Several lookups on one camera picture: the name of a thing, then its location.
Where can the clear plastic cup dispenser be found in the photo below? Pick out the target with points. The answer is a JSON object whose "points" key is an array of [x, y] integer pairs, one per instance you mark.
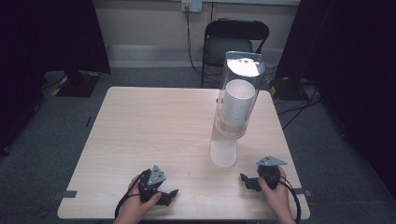
{"points": [[239, 67]]}

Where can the single white paper cup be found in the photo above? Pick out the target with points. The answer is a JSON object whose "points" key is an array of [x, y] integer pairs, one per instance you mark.
{"points": [[223, 152]]}

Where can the black curtain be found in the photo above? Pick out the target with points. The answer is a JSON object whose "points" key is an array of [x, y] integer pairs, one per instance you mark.
{"points": [[46, 46], [351, 77]]}

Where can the grey table edge bracket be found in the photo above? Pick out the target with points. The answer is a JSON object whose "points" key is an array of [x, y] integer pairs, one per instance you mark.
{"points": [[303, 192]]}

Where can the white wall outlet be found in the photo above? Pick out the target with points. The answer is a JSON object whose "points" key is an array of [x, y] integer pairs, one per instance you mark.
{"points": [[192, 5]]}

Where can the black stand base yellow tape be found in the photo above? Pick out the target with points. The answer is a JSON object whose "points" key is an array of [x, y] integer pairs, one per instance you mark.
{"points": [[288, 88], [77, 85]]}

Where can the person's left hand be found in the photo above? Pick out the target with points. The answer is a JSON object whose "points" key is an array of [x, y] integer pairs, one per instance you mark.
{"points": [[137, 202]]}

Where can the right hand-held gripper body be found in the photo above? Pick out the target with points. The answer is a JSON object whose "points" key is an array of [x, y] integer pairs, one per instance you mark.
{"points": [[269, 174]]}

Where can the black folding chair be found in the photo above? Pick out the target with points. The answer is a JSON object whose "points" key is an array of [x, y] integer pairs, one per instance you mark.
{"points": [[233, 31]]}

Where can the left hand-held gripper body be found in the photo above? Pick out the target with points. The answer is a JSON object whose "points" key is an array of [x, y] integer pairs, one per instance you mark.
{"points": [[151, 184]]}

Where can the stack of white paper cups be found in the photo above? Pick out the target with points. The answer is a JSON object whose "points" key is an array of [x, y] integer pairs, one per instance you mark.
{"points": [[237, 102]]}

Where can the person's right hand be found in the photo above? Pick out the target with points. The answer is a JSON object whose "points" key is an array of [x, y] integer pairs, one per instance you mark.
{"points": [[277, 196]]}

